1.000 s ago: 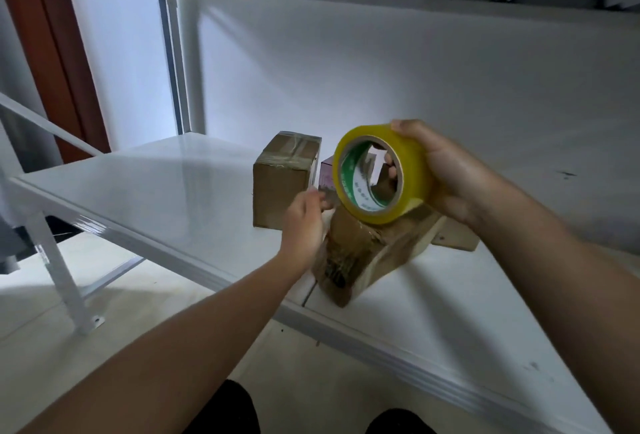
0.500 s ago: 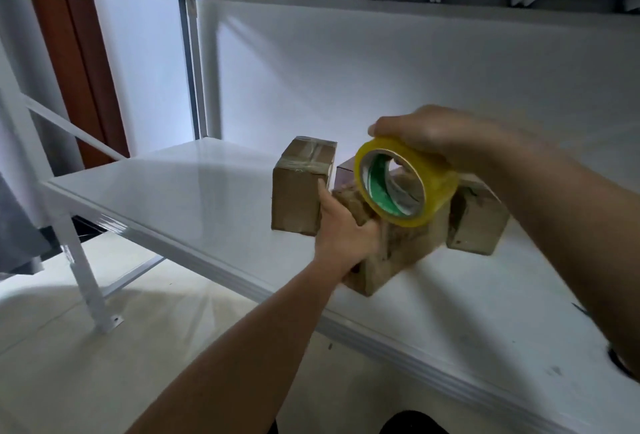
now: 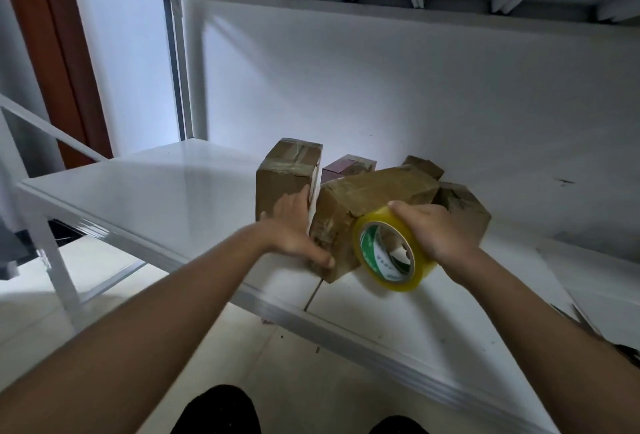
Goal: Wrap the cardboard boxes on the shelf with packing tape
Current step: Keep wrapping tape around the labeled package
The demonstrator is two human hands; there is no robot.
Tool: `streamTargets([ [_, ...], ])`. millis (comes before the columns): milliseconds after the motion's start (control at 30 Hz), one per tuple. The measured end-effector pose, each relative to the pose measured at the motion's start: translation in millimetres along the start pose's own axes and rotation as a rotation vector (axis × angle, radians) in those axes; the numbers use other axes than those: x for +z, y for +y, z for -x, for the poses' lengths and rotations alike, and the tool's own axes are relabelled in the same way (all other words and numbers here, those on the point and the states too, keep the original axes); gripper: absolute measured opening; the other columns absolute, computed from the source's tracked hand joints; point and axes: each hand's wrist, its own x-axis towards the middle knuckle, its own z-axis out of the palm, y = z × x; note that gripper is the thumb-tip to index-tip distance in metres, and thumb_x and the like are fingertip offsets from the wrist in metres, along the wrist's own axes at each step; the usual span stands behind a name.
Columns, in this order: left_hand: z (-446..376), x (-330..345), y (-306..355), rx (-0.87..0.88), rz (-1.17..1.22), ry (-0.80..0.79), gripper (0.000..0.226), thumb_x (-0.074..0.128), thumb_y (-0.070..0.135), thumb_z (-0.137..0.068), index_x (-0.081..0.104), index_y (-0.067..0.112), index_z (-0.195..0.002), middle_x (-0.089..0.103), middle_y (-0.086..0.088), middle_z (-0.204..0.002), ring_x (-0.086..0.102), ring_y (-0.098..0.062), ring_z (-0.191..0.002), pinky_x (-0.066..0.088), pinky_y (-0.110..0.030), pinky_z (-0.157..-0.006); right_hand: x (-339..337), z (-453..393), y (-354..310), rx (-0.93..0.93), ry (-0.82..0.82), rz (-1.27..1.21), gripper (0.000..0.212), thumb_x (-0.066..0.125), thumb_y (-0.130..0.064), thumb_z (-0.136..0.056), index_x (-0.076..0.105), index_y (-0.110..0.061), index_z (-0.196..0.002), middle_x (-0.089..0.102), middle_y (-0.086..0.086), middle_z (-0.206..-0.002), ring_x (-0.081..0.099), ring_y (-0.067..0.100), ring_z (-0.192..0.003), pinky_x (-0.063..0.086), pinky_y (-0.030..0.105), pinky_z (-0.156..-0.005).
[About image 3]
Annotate person's left hand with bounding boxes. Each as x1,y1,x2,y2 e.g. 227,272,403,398
255,185,337,271

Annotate yellow tape roll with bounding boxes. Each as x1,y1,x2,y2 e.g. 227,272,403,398
350,206,439,294

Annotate perforated white metal rack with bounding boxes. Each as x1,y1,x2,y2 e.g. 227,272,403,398
0,94,151,330

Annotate red-brown door frame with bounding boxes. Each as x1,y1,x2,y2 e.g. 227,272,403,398
0,0,114,170

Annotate corrugated cardboard box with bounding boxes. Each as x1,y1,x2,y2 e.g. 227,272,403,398
402,155,446,180

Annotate person's black trousers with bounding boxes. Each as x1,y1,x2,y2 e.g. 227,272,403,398
170,383,431,434

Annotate white metal shelf rack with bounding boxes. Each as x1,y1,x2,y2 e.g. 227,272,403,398
0,0,640,434

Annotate pink carton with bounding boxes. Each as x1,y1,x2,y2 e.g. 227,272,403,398
320,154,379,186

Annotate person's right forearm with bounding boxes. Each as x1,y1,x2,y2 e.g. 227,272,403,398
460,253,640,434

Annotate black handled scissors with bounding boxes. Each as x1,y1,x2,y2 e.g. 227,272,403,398
575,307,640,370

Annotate person's right hand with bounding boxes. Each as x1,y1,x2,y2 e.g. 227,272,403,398
387,199,493,287

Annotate small cardboard box red label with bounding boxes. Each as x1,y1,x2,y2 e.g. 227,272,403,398
435,181,493,246

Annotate long cardboard box white label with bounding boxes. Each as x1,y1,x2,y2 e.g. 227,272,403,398
255,137,325,222

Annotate person's left forearm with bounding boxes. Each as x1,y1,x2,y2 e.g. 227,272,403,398
0,223,281,434

